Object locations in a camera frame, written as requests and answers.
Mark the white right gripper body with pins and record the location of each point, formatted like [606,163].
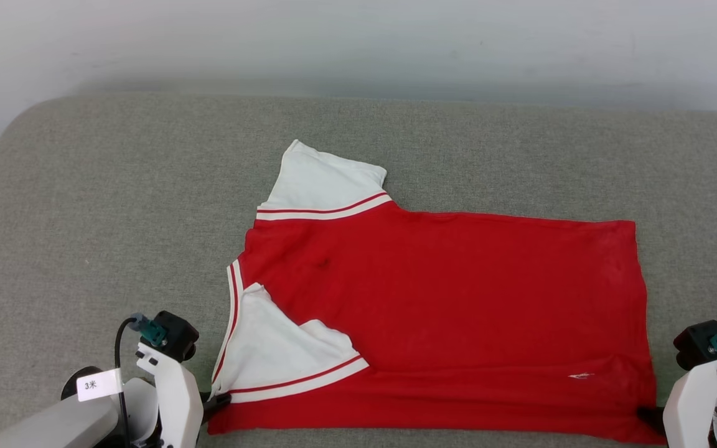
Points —
[691,404]

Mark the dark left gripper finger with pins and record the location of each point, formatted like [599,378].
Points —
[212,403]

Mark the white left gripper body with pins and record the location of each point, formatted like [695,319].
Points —
[178,404]

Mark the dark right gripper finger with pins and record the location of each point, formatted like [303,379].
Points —
[654,420]

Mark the red and white t-shirt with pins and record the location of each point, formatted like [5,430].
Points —
[458,298]

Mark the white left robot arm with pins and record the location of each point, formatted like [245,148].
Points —
[53,423]

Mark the white paper label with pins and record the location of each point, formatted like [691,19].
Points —
[98,384]

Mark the black cylindrical wrist motor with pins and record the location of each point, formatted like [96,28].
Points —
[71,379]

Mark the grey fabric sofa seat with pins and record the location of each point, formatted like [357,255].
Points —
[84,218]

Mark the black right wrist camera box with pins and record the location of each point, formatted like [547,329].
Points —
[694,345]

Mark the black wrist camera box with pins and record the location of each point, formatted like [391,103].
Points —
[694,345]
[178,336]

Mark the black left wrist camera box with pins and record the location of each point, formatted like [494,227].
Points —
[178,336]

